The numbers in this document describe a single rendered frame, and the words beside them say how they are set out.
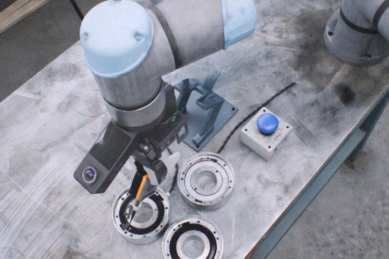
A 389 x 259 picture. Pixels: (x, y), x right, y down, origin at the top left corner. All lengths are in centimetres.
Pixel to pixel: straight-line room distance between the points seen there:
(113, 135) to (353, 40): 59
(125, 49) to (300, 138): 56
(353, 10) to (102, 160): 59
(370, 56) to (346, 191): 83
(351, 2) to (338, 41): 10
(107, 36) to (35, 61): 175
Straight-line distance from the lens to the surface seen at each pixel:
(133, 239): 85
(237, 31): 54
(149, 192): 80
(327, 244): 174
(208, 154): 90
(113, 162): 64
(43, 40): 229
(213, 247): 84
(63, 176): 97
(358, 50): 106
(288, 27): 113
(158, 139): 65
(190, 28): 51
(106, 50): 48
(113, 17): 50
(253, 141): 91
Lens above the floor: 164
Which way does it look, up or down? 59 degrees down
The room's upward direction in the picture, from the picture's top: 6 degrees counter-clockwise
